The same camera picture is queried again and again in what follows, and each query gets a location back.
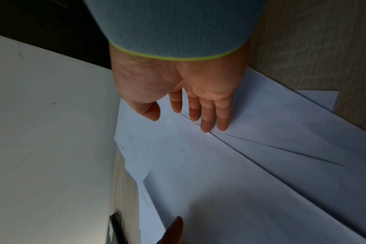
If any person's left hand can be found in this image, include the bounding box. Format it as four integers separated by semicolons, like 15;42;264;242
155;215;185;244

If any black laptop cable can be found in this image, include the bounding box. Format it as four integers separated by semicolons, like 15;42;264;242
111;211;130;244

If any person's right hand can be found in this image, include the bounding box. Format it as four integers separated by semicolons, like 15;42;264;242
109;42;251;133

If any spread of white paper sheets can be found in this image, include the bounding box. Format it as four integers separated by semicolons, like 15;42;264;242
114;66;366;244

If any grey closed laptop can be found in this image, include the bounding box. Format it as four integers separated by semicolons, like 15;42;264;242
106;214;119;244

